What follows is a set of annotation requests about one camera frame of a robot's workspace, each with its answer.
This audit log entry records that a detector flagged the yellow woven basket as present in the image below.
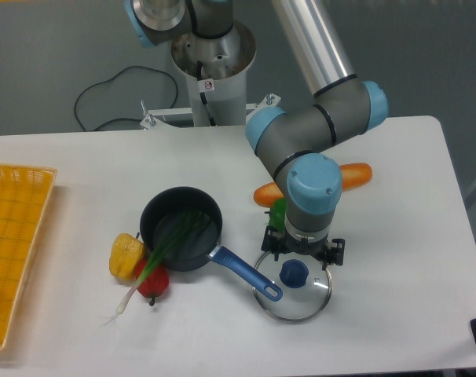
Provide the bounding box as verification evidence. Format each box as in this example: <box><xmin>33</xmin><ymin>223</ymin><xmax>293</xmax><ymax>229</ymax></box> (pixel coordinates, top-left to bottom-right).
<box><xmin>0</xmin><ymin>163</ymin><xmax>57</xmax><ymax>350</ymax></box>

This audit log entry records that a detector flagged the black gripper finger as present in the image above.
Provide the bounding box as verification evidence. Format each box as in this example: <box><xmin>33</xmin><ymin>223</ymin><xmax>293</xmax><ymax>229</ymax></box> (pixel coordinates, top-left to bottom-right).
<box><xmin>317</xmin><ymin>238</ymin><xmax>346</xmax><ymax>269</ymax></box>
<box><xmin>261</xmin><ymin>225</ymin><xmax>284</xmax><ymax>261</ymax></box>

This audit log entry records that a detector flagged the black cable on floor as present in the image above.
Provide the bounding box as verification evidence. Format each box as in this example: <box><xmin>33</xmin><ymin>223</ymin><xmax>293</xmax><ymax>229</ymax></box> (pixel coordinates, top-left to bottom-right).
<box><xmin>73</xmin><ymin>64</ymin><xmax>179</xmax><ymax>132</ymax></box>

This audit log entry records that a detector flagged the green bell pepper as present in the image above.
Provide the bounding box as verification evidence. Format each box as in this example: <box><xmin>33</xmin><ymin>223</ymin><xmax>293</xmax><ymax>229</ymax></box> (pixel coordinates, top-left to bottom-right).
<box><xmin>266</xmin><ymin>198</ymin><xmax>286</xmax><ymax>233</ymax></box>

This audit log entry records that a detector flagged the red bell pepper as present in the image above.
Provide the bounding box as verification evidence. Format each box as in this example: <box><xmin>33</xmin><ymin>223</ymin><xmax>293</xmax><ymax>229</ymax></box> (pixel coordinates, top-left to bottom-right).
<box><xmin>136</xmin><ymin>264</ymin><xmax>169</xmax><ymax>306</ymax></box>

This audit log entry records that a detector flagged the glass pot lid blue knob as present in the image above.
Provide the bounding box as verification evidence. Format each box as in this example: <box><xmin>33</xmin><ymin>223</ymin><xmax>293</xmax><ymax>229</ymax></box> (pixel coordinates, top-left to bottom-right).
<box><xmin>251</xmin><ymin>247</ymin><xmax>334</xmax><ymax>324</ymax></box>

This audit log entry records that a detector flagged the yellow bell pepper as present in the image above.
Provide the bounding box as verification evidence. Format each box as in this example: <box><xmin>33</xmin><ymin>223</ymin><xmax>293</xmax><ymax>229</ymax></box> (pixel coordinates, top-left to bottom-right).
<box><xmin>108</xmin><ymin>233</ymin><xmax>145</xmax><ymax>281</ymax></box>

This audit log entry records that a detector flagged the green spring onion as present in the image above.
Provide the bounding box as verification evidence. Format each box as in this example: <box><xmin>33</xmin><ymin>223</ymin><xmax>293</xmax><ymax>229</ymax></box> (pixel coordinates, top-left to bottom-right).
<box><xmin>107</xmin><ymin>210</ymin><xmax>210</xmax><ymax>323</ymax></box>

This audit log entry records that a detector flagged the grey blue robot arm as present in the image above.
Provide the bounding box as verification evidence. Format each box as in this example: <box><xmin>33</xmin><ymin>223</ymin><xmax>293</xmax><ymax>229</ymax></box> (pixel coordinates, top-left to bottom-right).
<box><xmin>125</xmin><ymin>1</ymin><xmax>388</xmax><ymax>265</ymax></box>

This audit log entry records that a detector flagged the orange baguette bread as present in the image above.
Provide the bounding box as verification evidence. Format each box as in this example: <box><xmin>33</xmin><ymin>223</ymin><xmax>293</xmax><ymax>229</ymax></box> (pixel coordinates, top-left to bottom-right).
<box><xmin>253</xmin><ymin>163</ymin><xmax>373</xmax><ymax>207</ymax></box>

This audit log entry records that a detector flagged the dark saucepan blue handle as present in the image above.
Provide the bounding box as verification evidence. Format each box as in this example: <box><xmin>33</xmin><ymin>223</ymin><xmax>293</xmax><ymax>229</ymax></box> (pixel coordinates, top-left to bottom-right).
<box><xmin>140</xmin><ymin>186</ymin><xmax>283</xmax><ymax>302</ymax></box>

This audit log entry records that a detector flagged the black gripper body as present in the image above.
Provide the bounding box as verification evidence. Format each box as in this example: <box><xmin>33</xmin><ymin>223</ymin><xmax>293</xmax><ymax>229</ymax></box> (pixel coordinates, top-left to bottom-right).
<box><xmin>279</xmin><ymin>232</ymin><xmax>328</xmax><ymax>255</ymax></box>

